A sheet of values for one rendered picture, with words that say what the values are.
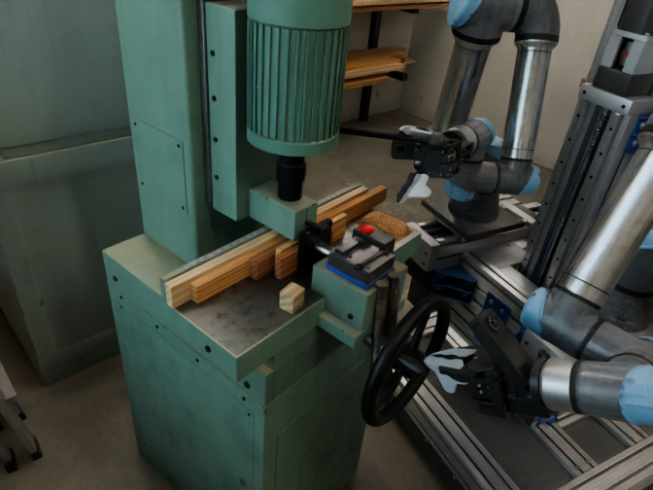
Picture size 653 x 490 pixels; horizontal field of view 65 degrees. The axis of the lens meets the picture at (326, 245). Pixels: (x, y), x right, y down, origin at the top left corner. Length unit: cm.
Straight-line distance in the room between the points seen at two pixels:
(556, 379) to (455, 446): 93
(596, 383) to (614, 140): 72
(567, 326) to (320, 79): 56
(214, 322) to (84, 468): 106
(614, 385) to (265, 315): 57
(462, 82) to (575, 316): 69
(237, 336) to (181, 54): 52
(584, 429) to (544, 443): 18
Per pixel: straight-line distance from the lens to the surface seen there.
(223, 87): 102
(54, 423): 207
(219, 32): 100
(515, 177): 131
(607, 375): 79
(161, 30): 108
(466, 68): 134
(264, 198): 107
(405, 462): 191
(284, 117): 91
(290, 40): 88
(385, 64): 408
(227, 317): 96
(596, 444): 193
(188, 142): 109
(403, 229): 124
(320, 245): 106
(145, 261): 130
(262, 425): 111
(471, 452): 170
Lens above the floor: 154
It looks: 33 degrees down
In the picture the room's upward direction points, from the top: 6 degrees clockwise
